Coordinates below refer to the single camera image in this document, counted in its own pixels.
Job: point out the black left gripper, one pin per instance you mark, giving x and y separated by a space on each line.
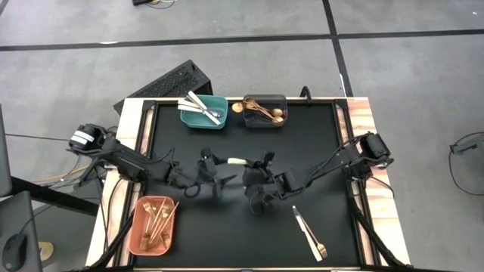
206 166

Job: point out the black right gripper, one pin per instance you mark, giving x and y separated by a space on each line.
261 179

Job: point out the thin gold cutlery piece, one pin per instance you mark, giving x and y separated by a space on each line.
163 208

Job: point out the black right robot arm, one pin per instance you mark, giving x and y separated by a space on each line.
340 158

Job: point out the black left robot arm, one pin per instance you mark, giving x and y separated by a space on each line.
125 166

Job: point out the dark grey plastic bin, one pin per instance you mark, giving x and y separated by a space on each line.
257 121

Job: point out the teal plastic bin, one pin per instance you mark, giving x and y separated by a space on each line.
204 121

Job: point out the salmon red plastic tray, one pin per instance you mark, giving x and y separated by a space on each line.
133 234

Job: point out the black floor beam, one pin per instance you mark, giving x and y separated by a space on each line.
56 196

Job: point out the black floor device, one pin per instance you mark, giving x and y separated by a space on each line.
140 2

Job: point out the yellow floor marker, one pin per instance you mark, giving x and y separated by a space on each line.
46 251

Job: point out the dark grey desk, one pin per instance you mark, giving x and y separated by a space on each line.
22 215

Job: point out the grey floor device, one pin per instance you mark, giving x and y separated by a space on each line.
469 145

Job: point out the black computer mouse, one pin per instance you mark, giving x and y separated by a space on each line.
13 251

